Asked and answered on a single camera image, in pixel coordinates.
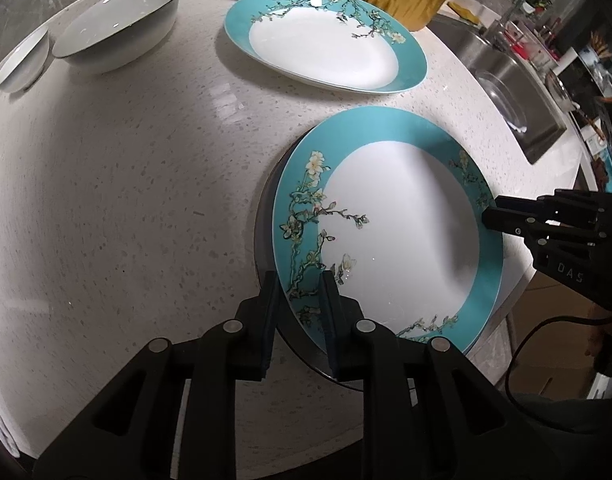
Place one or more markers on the large teal floral plate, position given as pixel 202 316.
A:
pixel 391 205

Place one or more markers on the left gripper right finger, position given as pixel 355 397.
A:
pixel 428 412

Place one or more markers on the chrome faucet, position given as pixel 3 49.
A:
pixel 494 32

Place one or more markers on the large dark-rimmed white bowl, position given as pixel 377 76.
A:
pixel 113 33

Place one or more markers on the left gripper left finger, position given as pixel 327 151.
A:
pixel 169 412

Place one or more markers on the small teal floral plate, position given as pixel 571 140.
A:
pixel 346 45

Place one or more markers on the silver plate in sink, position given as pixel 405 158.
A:
pixel 504 101

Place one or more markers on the small white bowl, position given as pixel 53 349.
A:
pixel 26 62

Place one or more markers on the stainless steel sink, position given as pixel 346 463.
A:
pixel 545 124

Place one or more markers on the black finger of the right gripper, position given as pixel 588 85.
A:
pixel 520 217

